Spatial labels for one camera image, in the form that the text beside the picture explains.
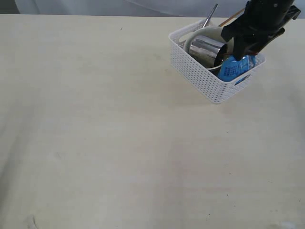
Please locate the blue snack packet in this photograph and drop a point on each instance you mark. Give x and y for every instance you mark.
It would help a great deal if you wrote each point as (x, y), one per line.
(231, 68)

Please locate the shiny stainless steel cup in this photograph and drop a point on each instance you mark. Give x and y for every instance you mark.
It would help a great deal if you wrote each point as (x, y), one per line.
(208, 52)

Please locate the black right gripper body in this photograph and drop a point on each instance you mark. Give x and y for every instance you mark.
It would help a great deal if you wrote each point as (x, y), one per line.
(262, 20)

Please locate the white woven plastic basket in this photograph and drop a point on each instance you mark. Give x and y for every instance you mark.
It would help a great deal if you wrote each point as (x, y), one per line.
(208, 84)

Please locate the light wooden chopstick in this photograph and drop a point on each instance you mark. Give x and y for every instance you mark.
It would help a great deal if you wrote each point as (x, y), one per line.
(231, 18)

